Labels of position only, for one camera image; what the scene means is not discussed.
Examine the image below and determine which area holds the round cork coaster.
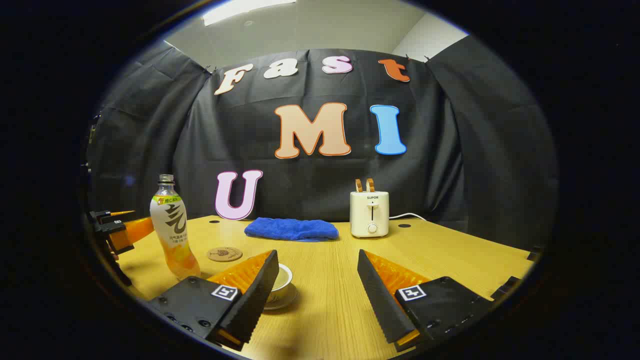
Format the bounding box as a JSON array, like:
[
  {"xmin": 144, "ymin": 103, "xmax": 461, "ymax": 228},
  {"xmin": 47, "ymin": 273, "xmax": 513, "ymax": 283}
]
[{"xmin": 207, "ymin": 246, "xmax": 243, "ymax": 263}]

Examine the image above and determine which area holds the cream toaster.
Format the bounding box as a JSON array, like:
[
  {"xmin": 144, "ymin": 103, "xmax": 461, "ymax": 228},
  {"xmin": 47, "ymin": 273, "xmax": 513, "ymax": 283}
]
[{"xmin": 349, "ymin": 191, "xmax": 390, "ymax": 239}]

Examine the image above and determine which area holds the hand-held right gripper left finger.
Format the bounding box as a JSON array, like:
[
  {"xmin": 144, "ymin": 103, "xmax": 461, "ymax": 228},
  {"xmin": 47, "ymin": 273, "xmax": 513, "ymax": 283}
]
[{"xmin": 148, "ymin": 249, "xmax": 280, "ymax": 352}]

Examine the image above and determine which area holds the clear labelled water bottle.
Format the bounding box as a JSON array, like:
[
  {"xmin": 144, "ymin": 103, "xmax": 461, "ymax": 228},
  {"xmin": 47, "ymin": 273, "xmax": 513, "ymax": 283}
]
[{"xmin": 149, "ymin": 174, "xmax": 202, "ymax": 281}]

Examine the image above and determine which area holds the black backdrop cloth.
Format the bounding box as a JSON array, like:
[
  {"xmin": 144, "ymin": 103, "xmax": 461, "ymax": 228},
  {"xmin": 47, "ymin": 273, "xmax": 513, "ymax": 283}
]
[{"xmin": 87, "ymin": 35, "xmax": 558, "ymax": 251}]

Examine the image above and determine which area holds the blue folded towel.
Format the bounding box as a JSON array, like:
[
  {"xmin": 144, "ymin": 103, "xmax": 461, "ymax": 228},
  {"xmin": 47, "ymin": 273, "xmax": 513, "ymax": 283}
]
[{"xmin": 244, "ymin": 217, "xmax": 340, "ymax": 243}]

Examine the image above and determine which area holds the white ceramic teacup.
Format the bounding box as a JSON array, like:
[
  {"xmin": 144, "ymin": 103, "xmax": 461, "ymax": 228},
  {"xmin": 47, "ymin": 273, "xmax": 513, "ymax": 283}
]
[{"xmin": 267, "ymin": 277, "xmax": 296, "ymax": 304}]

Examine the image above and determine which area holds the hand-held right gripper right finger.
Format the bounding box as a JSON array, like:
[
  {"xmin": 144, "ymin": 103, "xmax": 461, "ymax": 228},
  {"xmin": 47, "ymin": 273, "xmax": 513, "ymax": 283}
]
[{"xmin": 357, "ymin": 250, "xmax": 493, "ymax": 353}]

